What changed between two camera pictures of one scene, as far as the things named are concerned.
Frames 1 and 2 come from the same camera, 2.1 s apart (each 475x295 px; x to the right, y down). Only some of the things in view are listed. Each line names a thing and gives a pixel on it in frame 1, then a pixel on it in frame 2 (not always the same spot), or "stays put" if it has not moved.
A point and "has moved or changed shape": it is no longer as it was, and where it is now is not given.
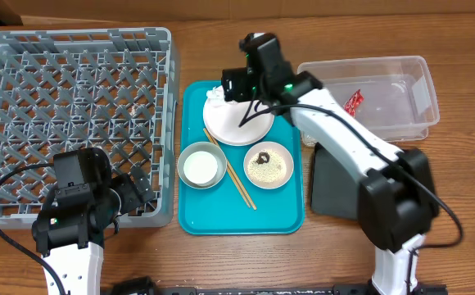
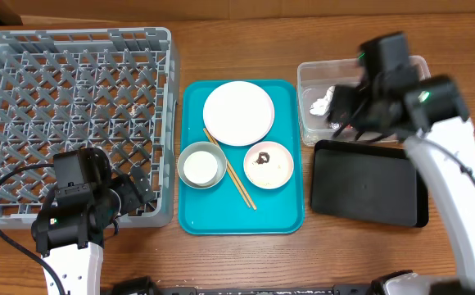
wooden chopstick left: [229, 171] stays put
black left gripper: [137, 188] stays put
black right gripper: [235, 79] -> [341, 111]
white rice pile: [270, 171] stays put
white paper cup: [200, 167] stays put
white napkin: [217, 93] has moved or changed shape
